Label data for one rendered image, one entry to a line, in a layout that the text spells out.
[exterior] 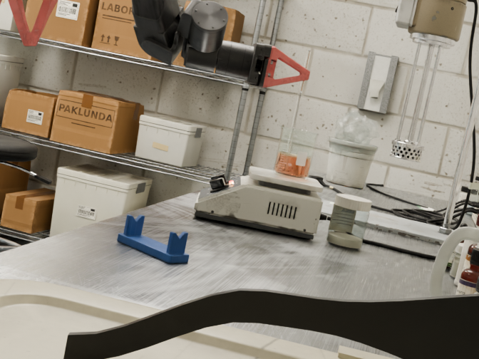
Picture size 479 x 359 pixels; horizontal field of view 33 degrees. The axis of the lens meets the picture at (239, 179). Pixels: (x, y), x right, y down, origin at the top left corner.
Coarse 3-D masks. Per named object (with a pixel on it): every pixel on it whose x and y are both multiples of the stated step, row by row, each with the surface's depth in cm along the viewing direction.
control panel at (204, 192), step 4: (232, 180) 139; (236, 180) 137; (240, 180) 135; (228, 184) 134; (232, 184) 133; (236, 184) 131; (240, 184) 129; (208, 188) 139; (228, 188) 130; (200, 192) 137; (204, 192) 135; (208, 192) 133; (212, 192) 131; (216, 192) 130; (200, 196) 132; (204, 196) 130
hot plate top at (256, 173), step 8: (256, 168) 138; (256, 176) 129; (264, 176) 129; (272, 176) 131; (280, 176) 133; (288, 184) 129; (296, 184) 129; (304, 184) 129; (312, 184) 130; (320, 184) 133
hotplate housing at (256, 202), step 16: (224, 192) 129; (240, 192) 129; (256, 192) 129; (272, 192) 129; (288, 192) 129; (304, 192) 131; (208, 208) 129; (224, 208) 129; (240, 208) 129; (256, 208) 129; (272, 208) 129; (288, 208) 129; (304, 208) 129; (320, 208) 129; (240, 224) 130; (256, 224) 130; (272, 224) 129; (288, 224) 129; (304, 224) 129
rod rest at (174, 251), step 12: (132, 216) 101; (144, 216) 103; (132, 228) 102; (120, 240) 101; (132, 240) 100; (144, 240) 101; (168, 240) 96; (180, 240) 97; (144, 252) 98; (156, 252) 97; (168, 252) 96; (180, 252) 98
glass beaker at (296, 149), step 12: (288, 132) 133; (300, 132) 132; (312, 132) 137; (288, 144) 133; (300, 144) 132; (312, 144) 134; (288, 156) 133; (300, 156) 133; (312, 156) 135; (276, 168) 135; (288, 168) 133; (300, 168) 133
